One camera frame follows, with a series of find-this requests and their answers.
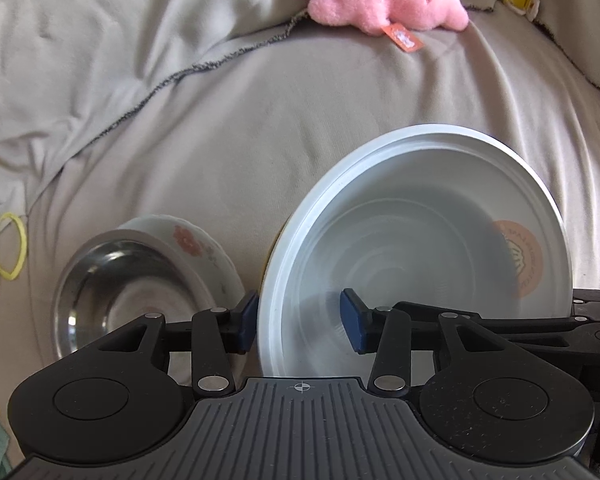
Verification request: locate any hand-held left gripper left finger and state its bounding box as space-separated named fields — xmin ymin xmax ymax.
xmin=97 ymin=289 xmax=260 ymax=399

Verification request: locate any white plastic bowl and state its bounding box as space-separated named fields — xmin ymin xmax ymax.
xmin=257 ymin=123 xmax=579 ymax=379

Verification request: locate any white bowl with yellow rim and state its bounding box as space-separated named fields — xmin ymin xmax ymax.
xmin=264 ymin=227 xmax=284 ymax=293

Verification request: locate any yellow ribbon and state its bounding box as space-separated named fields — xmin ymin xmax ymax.
xmin=0 ymin=212 xmax=29 ymax=282

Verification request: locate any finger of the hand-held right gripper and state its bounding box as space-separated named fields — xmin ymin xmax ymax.
xmin=394 ymin=289 xmax=600 ymax=357

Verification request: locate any white floral plate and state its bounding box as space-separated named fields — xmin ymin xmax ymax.
xmin=111 ymin=214 xmax=247 ymax=313

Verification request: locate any stainless steel bowl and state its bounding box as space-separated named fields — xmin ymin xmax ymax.
xmin=52 ymin=239 xmax=220 ymax=362

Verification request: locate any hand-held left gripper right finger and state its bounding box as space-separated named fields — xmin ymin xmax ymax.
xmin=339 ymin=288 xmax=516 ymax=400

